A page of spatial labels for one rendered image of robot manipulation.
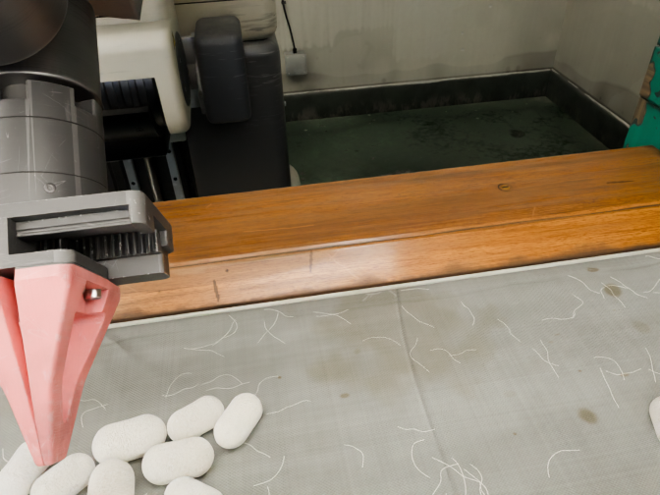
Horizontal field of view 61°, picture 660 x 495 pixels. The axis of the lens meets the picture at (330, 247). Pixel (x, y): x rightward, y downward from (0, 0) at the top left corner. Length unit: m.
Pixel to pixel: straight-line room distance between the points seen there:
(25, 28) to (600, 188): 0.42
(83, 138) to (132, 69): 0.54
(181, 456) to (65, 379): 0.07
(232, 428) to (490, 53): 2.33
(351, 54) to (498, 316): 2.02
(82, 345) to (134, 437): 0.07
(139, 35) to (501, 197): 0.51
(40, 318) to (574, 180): 0.41
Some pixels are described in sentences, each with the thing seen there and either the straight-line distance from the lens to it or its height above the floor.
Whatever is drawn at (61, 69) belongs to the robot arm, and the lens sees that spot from 0.27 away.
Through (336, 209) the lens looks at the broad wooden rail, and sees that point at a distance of 0.44.
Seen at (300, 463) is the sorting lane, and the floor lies 0.74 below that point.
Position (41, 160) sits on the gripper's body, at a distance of 0.25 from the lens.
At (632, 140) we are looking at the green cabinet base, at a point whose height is 0.75.
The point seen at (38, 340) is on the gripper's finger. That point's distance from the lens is 0.24.
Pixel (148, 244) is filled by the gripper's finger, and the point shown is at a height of 0.86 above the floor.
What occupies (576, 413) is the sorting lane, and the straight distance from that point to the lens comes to 0.36.
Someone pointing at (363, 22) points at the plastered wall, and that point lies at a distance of 2.33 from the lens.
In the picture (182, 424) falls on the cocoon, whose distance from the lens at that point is 0.32.
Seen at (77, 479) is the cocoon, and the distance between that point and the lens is 0.33.
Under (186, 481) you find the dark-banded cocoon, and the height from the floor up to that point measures 0.76.
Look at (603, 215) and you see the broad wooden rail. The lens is 0.48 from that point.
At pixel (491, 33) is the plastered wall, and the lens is 2.52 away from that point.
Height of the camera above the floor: 1.01
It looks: 38 degrees down
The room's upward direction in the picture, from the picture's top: 2 degrees counter-clockwise
